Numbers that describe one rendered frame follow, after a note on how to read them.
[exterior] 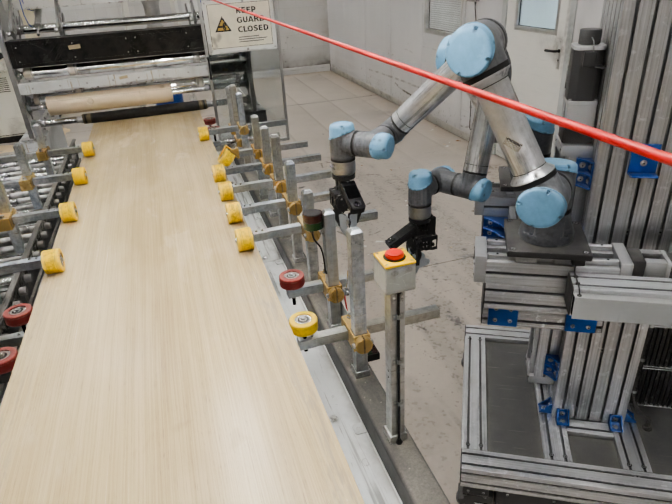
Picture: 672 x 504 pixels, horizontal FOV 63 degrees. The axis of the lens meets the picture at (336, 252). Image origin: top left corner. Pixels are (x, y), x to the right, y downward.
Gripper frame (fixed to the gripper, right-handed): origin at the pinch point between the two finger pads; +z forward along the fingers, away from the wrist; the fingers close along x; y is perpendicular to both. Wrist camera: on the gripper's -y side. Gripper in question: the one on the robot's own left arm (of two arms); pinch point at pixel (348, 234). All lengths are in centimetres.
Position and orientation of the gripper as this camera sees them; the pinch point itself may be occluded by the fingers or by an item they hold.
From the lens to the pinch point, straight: 174.9
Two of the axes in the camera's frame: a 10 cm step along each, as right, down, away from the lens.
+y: -3.0, -4.3, 8.5
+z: 0.5, 8.8, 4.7
